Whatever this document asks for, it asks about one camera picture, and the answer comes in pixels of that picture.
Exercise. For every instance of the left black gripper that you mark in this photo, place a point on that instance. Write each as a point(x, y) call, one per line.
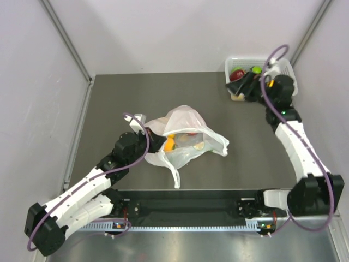
point(156, 141)

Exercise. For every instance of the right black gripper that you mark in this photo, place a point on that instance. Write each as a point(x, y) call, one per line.
point(235, 87)

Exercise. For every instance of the white printed plastic bag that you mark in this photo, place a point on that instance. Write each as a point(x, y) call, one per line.
point(180, 121)

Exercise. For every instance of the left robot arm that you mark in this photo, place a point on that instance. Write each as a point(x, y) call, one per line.
point(49, 225)

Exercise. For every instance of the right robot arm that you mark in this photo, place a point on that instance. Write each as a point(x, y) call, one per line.
point(317, 191)

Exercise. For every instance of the yellow fruit in bag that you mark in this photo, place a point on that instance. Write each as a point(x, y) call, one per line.
point(170, 143)

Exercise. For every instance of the green striped fruit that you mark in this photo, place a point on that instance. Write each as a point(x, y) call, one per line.
point(257, 69)

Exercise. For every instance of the red apple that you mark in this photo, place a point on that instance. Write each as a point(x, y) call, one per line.
point(237, 74)

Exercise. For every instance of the white perforated plastic basket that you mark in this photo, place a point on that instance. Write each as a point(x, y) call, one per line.
point(246, 64)

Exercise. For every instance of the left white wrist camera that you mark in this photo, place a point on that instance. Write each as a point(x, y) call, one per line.
point(136, 122)

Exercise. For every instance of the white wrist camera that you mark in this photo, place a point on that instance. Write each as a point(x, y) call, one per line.
point(136, 122)
point(273, 69)

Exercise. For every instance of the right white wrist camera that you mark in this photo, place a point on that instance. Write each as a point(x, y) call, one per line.
point(273, 69)

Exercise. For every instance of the slotted cable duct rail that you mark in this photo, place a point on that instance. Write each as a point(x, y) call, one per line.
point(249, 225)

